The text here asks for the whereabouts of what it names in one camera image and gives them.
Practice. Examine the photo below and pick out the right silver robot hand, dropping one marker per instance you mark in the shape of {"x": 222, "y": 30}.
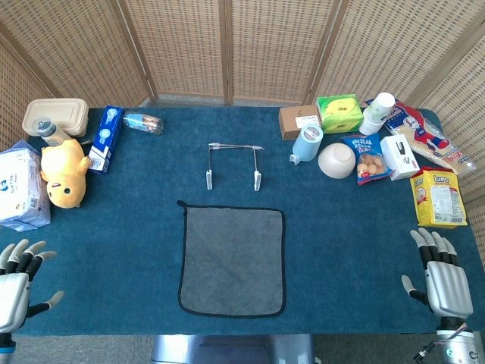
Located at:
{"x": 447, "y": 288}

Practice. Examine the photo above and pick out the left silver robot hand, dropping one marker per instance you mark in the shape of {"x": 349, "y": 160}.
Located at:
{"x": 13, "y": 295}

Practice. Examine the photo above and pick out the grey and blue towel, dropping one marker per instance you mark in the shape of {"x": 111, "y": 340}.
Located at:
{"x": 233, "y": 261}

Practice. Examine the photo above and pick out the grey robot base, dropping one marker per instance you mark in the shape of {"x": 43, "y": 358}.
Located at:
{"x": 235, "y": 349}

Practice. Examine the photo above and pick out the metal rack with white feet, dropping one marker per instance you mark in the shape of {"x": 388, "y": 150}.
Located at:
{"x": 209, "y": 180}

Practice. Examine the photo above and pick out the yellow snack bag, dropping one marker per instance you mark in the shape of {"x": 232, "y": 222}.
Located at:
{"x": 437, "y": 199}

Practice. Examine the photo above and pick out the white and blue tissue pack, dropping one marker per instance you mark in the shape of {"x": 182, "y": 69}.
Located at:
{"x": 19, "y": 186}

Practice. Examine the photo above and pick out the teal table carpet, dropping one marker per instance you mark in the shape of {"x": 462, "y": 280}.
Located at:
{"x": 341, "y": 246}

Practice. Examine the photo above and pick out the yellow plush toy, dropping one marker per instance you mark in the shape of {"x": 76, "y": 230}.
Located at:
{"x": 64, "y": 170}

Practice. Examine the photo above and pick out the white stapler box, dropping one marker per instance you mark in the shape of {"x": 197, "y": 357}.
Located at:
{"x": 401, "y": 157}

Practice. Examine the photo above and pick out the blue cookie snack bag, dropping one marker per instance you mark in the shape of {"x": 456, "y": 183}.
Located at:
{"x": 367, "y": 163}

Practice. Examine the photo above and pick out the red and blue noodle bag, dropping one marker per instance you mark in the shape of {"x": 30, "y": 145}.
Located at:
{"x": 428, "y": 140}

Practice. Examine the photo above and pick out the beige bottle with grey cap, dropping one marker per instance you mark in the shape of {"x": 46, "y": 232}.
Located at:
{"x": 53, "y": 134}

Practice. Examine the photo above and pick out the cream bowl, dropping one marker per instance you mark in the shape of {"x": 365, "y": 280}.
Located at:
{"x": 337, "y": 161}

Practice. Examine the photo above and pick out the blue toothpaste box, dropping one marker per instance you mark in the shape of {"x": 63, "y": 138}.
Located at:
{"x": 106, "y": 140}

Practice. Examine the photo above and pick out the stack of paper cups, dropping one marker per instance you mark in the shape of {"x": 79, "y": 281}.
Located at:
{"x": 377, "y": 112}

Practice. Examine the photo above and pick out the beige lunch box stack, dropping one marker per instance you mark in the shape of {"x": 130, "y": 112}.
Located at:
{"x": 60, "y": 110}

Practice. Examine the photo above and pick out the light blue cylindrical cup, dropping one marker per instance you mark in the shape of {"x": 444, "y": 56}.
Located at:
{"x": 307, "y": 146}

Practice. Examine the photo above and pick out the green tissue pack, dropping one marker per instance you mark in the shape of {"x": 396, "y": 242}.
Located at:
{"x": 341, "y": 112}

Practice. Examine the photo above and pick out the clear bottle with blue label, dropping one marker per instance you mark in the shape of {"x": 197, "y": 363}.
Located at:
{"x": 146, "y": 122}

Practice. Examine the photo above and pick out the brown cardboard box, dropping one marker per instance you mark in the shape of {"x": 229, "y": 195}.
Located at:
{"x": 293, "y": 121}

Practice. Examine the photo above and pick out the wicker folding screen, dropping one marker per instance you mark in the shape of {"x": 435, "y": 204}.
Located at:
{"x": 182, "y": 45}

